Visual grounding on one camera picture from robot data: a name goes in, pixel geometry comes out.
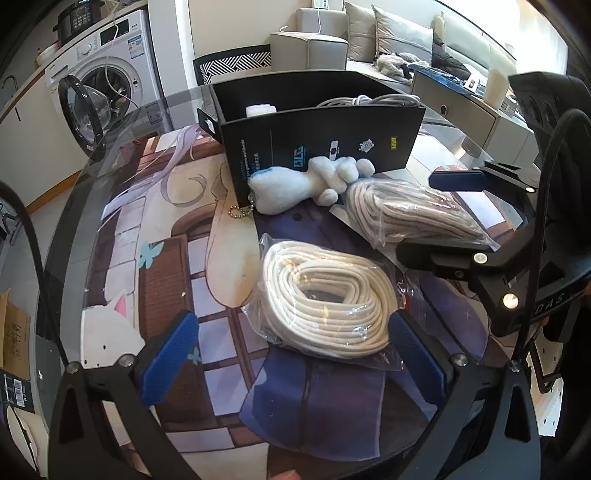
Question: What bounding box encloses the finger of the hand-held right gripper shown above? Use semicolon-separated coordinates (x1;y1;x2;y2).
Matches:
428;161;540;217
396;220;539;320

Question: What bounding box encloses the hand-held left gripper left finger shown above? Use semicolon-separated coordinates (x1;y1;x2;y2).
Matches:
48;309;199;480

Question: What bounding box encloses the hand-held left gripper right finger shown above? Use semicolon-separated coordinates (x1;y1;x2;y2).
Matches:
388;313;541;480

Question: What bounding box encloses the bagged grey rope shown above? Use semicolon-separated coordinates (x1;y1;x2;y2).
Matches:
330;179;502;252

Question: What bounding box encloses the bagged white rope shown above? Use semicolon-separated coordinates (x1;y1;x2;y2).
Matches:
240;233;411;372

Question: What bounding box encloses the white cable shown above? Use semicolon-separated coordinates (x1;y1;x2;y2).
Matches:
316;93;422;109

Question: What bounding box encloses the black cardboard box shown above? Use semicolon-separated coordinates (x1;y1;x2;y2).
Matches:
198;69;428;208

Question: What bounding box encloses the white plush toy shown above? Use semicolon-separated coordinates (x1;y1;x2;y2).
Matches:
225;157;376;219

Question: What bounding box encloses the beige side cabinet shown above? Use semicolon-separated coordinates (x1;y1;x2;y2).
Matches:
411;69;536;158

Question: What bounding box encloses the white cylinder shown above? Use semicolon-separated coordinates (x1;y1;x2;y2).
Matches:
484;69;509;104

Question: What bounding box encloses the printed desk mat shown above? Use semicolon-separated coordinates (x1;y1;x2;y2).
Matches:
81;127;490;462

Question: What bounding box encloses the black jacket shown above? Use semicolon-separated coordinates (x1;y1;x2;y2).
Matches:
431;44;472;79

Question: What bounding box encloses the grey furry cloth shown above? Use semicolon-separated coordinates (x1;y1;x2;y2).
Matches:
373;52;430;77

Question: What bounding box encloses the white perforated panel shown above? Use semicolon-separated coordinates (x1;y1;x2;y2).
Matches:
526;332;566;437

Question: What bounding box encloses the pale green pillow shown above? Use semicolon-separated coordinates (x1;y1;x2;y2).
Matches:
431;11;451;47

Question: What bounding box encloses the wide grey pillow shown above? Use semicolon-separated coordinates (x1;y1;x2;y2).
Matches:
372;4;435;65

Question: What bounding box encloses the black box with barcode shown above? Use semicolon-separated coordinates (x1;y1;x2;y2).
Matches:
0;369;34;414

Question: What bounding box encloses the flat brown cardboard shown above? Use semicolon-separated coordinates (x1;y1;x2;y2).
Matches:
0;288;32;381

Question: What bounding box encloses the narrow grey pillow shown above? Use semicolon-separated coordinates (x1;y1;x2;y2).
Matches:
344;1;377;63

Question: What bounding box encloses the grey sofa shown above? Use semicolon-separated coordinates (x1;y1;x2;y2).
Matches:
270;7;518;84

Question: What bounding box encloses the black white patterned chair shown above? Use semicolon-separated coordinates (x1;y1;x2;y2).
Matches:
193;45;273;86

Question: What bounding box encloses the white kitchen counter cabinet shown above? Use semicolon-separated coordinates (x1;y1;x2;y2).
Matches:
0;69;61;208

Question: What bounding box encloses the white washing machine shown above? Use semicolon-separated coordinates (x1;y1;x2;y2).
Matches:
45;8;167;155

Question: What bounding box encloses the black pressure cooker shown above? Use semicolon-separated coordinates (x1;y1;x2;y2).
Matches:
52;0;103;41

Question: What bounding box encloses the white power cord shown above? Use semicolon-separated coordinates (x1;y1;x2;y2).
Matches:
104;0;139;107

